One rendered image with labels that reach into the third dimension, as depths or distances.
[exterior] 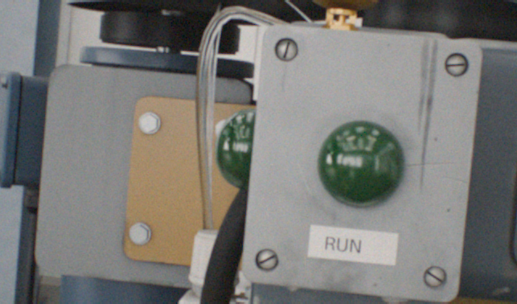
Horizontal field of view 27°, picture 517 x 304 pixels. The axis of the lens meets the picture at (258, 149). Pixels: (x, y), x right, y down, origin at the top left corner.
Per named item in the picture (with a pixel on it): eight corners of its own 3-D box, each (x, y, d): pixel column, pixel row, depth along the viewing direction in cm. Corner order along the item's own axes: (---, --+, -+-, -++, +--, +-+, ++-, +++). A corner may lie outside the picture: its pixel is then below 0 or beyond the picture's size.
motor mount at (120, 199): (27, 274, 81) (45, 61, 80) (51, 261, 87) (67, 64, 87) (400, 314, 79) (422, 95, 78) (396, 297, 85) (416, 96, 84)
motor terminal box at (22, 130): (-9, 220, 82) (3, 71, 82) (-21, 203, 92) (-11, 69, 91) (97, 224, 85) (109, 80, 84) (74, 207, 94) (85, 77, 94)
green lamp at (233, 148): (205, 190, 38) (213, 105, 38) (215, 183, 41) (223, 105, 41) (277, 197, 37) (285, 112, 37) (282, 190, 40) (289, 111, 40)
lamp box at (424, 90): (240, 282, 37) (264, 22, 36) (252, 262, 41) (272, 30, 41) (457, 305, 36) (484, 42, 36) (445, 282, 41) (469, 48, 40)
